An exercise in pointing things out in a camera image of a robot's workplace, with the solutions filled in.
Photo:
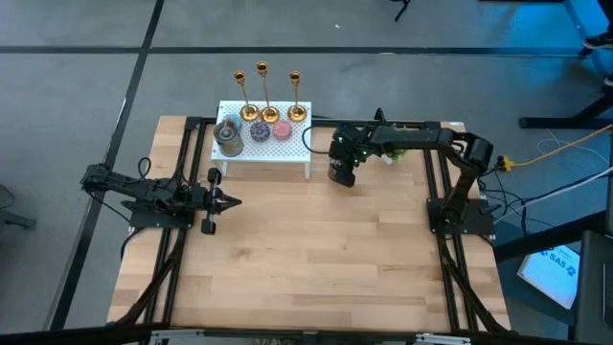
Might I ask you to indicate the person's shoe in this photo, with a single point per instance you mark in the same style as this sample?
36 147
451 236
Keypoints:
598 42

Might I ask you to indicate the silver aluminium extrusion bracket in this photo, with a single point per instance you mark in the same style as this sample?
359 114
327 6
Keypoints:
177 338
443 340

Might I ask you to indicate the green plant in white pot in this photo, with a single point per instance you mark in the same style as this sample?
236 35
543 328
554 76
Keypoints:
397 155

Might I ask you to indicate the yellow power plug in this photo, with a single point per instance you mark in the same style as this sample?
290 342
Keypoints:
505 164

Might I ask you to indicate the pink patterned candle tin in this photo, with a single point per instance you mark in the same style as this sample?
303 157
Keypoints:
282 130

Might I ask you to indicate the black chair base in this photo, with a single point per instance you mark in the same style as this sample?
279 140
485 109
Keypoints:
14 218

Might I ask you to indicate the silver metal candle can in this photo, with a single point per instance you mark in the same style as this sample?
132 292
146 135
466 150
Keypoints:
229 141

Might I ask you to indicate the white printed sign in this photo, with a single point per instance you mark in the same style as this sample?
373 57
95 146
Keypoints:
551 275

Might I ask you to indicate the white perforated metal shelf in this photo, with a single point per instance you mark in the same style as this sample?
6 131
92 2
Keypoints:
278 151

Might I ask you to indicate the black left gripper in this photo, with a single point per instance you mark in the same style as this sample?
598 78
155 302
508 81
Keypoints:
211 201

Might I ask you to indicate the black desk foot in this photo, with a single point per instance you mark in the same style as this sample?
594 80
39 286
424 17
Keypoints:
565 117

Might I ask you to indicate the blue patterned candle tin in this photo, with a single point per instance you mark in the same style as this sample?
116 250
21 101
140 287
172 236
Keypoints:
235 120

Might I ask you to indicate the navy patterned candle tin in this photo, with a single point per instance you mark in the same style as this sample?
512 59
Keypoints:
260 131

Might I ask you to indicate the dark grey box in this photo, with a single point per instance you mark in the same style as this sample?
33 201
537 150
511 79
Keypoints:
596 287

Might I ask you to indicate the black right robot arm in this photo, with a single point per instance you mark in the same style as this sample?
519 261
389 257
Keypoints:
421 136

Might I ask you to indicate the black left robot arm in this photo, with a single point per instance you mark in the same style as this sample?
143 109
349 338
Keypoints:
143 191

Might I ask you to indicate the black aluminium table frame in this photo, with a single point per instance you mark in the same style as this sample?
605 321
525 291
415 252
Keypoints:
431 177

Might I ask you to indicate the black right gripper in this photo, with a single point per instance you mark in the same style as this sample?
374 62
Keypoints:
349 144

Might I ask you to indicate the tall brass candlestick holder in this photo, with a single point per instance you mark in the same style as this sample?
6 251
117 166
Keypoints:
270 115

